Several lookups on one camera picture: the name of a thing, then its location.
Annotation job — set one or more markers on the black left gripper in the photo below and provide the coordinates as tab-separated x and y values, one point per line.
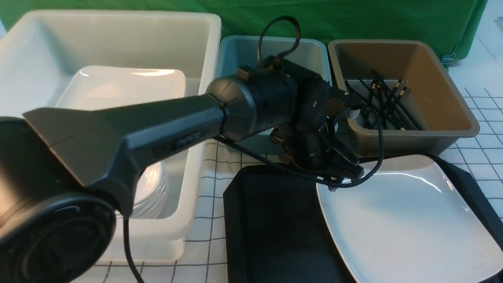
317	151

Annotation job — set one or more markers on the large white square plate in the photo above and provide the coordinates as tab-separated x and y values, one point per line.
418	219

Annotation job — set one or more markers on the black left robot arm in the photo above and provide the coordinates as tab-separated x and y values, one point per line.
65	173

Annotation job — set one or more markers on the pile of black chopsticks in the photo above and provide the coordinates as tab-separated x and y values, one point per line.
384	100

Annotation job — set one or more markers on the black serving tray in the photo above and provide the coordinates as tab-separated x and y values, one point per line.
275	231

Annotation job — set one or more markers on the brown plastic bin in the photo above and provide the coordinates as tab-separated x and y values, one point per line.
430	95

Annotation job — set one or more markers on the metal binder clip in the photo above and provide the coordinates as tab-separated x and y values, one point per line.
449	60

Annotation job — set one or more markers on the teal plastic bin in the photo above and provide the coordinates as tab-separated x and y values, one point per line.
241	50

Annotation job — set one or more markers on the white grid tablecloth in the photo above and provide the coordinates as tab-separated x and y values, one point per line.
204	259

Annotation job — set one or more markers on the stack of white bowls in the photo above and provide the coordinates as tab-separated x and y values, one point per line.
151	192

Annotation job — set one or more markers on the green cloth backdrop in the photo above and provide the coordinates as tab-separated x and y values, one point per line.
447	26

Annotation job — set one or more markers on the stack of white plates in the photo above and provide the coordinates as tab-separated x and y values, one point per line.
101	87

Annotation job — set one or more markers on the large white plastic bin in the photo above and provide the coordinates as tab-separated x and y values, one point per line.
45	49

